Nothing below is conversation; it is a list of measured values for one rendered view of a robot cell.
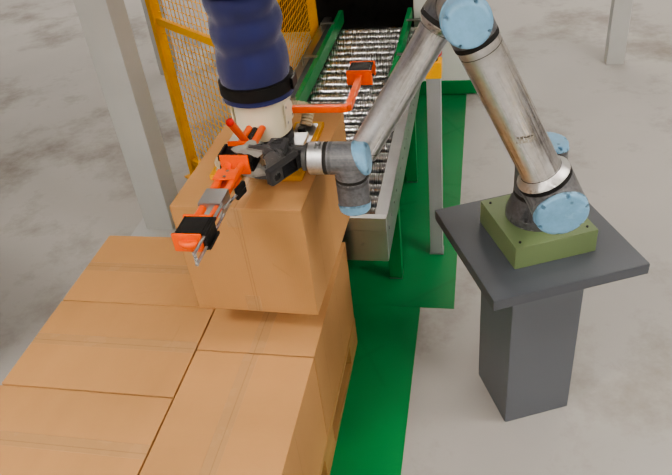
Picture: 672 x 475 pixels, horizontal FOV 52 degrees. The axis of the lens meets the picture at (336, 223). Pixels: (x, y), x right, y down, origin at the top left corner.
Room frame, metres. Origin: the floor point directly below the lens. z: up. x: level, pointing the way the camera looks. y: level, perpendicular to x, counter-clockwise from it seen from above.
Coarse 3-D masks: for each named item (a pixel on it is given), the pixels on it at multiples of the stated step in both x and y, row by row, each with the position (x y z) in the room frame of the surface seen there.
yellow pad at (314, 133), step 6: (294, 126) 2.04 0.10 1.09; (300, 126) 1.98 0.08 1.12; (306, 126) 2.02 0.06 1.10; (312, 126) 2.02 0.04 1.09; (318, 126) 2.02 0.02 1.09; (312, 132) 1.97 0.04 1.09; (318, 132) 1.98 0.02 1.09; (312, 138) 1.94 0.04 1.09; (318, 138) 1.96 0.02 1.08; (300, 168) 1.77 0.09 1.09; (294, 174) 1.74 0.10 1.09; (300, 174) 1.73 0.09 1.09; (282, 180) 1.74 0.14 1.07; (288, 180) 1.74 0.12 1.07; (294, 180) 1.73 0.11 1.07; (300, 180) 1.73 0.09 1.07
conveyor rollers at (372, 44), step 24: (336, 48) 4.13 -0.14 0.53; (360, 48) 4.09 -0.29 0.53; (384, 48) 4.05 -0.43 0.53; (336, 72) 3.76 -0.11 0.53; (384, 72) 3.69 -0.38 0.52; (312, 96) 3.44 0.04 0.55; (336, 96) 3.41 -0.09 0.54; (360, 96) 3.37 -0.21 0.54; (360, 120) 3.10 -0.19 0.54; (384, 144) 2.81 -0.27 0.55; (384, 168) 2.62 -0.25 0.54
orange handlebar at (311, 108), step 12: (360, 84) 2.06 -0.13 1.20; (348, 96) 1.96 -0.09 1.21; (300, 108) 1.93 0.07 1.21; (312, 108) 1.92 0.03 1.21; (324, 108) 1.91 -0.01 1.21; (336, 108) 1.90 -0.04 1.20; (348, 108) 1.90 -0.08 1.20; (228, 168) 1.62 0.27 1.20; (240, 168) 1.61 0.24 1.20; (216, 180) 1.56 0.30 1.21; (228, 180) 1.56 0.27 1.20; (240, 180) 1.58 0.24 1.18; (180, 240) 1.31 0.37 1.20
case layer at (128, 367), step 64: (128, 256) 2.18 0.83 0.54; (64, 320) 1.85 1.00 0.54; (128, 320) 1.80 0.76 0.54; (192, 320) 1.76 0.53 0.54; (256, 320) 1.72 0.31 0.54; (320, 320) 1.68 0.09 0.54; (64, 384) 1.54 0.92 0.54; (128, 384) 1.50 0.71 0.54; (192, 384) 1.47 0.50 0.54; (256, 384) 1.44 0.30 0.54; (320, 384) 1.54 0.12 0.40; (0, 448) 1.31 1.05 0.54; (64, 448) 1.29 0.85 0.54; (128, 448) 1.26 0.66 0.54; (192, 448) 1.23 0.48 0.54; (256, 448) 1.20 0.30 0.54; (320, 448) 1.43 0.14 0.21
